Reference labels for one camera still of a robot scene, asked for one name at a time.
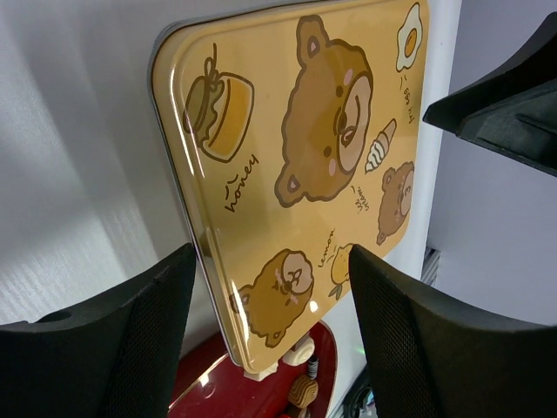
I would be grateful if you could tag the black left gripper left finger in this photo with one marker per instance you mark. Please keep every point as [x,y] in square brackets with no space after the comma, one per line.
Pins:
[113,355]

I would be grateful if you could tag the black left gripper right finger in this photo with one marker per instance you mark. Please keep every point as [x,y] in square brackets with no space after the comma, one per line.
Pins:
[431,355]

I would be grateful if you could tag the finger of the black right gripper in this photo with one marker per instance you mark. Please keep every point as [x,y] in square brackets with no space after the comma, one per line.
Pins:
[511,110]

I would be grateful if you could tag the silver tin lid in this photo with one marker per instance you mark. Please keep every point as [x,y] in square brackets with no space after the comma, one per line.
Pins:
[293,134]

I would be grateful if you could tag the dark square chocolate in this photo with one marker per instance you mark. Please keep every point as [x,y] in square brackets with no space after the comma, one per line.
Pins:
[312,367]

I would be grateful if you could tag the tan ridged shell chocolate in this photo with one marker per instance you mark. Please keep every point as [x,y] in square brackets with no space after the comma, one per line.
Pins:
[303,391]

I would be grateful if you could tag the white oval swirl chocolate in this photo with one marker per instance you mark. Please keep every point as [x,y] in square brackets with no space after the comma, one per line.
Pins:
[261,375]

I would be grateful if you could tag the round red lacquer plate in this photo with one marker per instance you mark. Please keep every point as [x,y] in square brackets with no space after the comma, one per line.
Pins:
[208,384]

